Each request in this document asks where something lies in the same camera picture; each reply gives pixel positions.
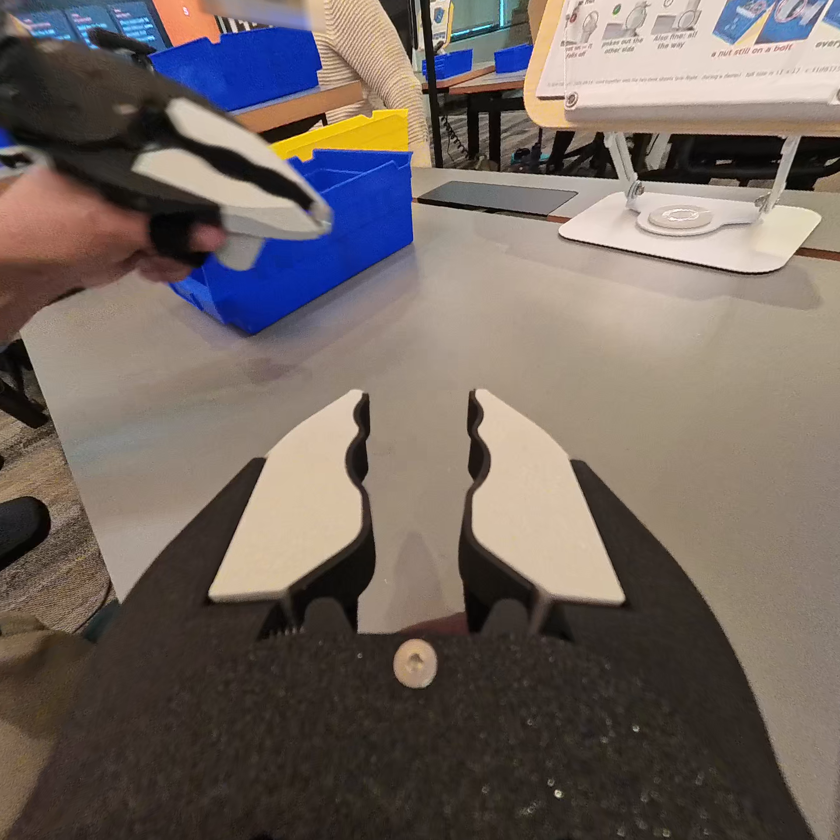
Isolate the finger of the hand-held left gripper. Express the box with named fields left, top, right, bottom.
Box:
left=136, top=98, right=332, bottom=211
left=130, top=146, right=334, bottom=273

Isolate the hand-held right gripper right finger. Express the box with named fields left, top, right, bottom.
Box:
left=457, top=388, right=628, bottom=620

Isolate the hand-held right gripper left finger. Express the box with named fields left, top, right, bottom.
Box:
left=208, top=389, right=378, bottom=618

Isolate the blue bin with black divider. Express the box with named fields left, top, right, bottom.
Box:
left=167, top=147, right=417, bottom=338

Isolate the person's left hand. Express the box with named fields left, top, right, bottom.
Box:
left=0, top=166, right=227, bottom=345

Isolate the blue plastic bin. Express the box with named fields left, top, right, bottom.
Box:
left=150, top=25, right=324, bottom=114

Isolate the wooden rear table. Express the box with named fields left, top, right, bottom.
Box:
left=229, top=82, right=371, bottom=136

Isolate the yellow plastic bin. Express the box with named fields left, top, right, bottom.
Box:
left=268, top=108, right=413, bottom=164

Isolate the small blue bin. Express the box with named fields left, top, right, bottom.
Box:
left=493, top=42, right=538, bottom=74
left=423, top=48, right=477, bottom=81

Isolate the black flat pad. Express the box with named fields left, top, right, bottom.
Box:
left=416, top=179, right=580, bottom=220

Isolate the black office chair seat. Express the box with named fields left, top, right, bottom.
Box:
left=0, top=495, right=53, bottom=573

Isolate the instruction board on white stand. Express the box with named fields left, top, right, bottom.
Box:
left=521, top=0, right=840, bottom=277

